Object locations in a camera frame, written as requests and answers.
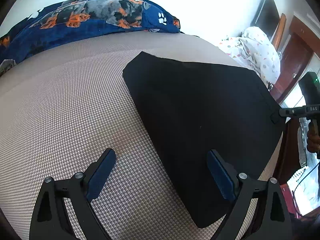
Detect black pants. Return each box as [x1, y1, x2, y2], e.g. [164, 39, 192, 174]
[123, 52, 285, 228]

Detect person's right hand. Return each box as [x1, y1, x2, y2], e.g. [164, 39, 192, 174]
[307, 127, 319, 153]

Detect brown wooden door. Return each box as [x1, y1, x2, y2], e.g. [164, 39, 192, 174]
[271, 16, 319, 103]

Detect white confetti print sheet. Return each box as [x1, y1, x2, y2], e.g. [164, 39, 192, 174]
[217, 27, 280, 85]

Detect beige woven mattress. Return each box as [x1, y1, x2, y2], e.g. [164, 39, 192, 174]
[0, 29, 283, 240]

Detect blue dachshund print blanket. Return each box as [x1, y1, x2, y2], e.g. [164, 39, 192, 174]
[1, 0, 181, 74]

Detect dark wall frame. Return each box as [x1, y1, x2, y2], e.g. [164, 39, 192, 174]
[250, 0, 280, 40]

